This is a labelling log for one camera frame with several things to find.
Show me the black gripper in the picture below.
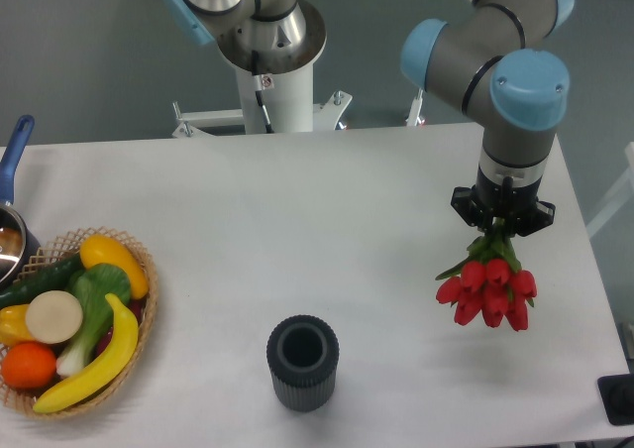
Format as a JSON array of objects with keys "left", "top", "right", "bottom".
[{"left": 450, "top": 168, "right": 555, "bottom": 237}]

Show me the red tulip bouquet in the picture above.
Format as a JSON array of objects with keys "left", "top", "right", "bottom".
[{"left": 436, "top": 218, "right": 538, "bottom": 332}]

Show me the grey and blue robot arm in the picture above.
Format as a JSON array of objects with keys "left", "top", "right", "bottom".
[{"left": 163, "top": 0, "right": 575, "bottom": 236}]

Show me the dark grey ribbed vase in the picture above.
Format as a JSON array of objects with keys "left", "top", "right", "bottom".
[{"left": 266, "top": 314, "right": 340, "bottom": 412}]

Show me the white table clamp right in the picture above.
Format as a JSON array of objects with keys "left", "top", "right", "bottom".
[{"left": 313, "top": 90, "right": 353, "bottom": 132}]

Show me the white table clamp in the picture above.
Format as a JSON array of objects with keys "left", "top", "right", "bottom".
[
  {"left": 171, "top": 101, "right": 244, "bottom": 139},
  {"left": 313, "top": 90, "right": 353, "bottom": 132}
]

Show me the black device at table edge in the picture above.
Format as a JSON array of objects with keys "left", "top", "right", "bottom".
[{"left": 597, "top": 374, "right": 634, "bottom": 426}]

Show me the white table clamp left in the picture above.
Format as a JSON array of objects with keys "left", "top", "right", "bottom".
[{"left": 171, "top": 101, "right": 244, "bottom": 139}]

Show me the red fruit in basket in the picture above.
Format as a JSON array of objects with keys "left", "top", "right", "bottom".
[{"left": 93, "top": 300, "right": 145, "bottom": 357}]

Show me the yellow banana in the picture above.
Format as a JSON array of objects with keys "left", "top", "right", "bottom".
[{"left": 33, "top": 293, "right": 139, "bottom": 414}]

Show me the yellow lemon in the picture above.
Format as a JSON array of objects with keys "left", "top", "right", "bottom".
[{"left": 79, "top": 234, "right": 149, "bottom": 300}]

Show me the green bok choy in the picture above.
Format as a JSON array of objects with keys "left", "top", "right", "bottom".
[{"left": 56, "top": 264, "right": 131, "bottom": 379}]

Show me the green cucumber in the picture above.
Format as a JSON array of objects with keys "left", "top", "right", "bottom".
[{"left": 1, "top": 253, "right": 84, "bottom": 308}]

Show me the beige round disc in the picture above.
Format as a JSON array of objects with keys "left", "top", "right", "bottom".
[{"left": 25, "top": 290, "right": 83, "bottom": 344}]

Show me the orange fruit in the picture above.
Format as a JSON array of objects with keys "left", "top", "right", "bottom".
[{"left": 1, "top": 342, "right": 56, "bottom": 390}]

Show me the yellow bell pepper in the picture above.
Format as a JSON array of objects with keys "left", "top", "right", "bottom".
[{"left": 0, "top": 304, "right": 35, "bottom": 347}]

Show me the woven wicker basket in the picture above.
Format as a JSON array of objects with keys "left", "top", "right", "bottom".
[{"left": 1, "top": 227, "right": 159, "bottom": 419}]

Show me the white frame at right edge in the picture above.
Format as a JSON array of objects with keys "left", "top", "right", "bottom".
[{"left": 585, "top": 142, "right": 633, "bottom": 239}]

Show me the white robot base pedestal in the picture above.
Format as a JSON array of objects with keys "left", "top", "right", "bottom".
[{"left": 218, "top": 0, "right": 326, "bottom": 134}]

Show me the black cable on pedestal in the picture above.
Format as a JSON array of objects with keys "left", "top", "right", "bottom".
[{"left": 250, "top": 50, "right": 275, "bottom": 134}]

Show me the blue handled saucepan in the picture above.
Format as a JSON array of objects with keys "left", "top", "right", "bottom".
[{"left": 1, "top": 115, "right": 40, "bottom": 290}]

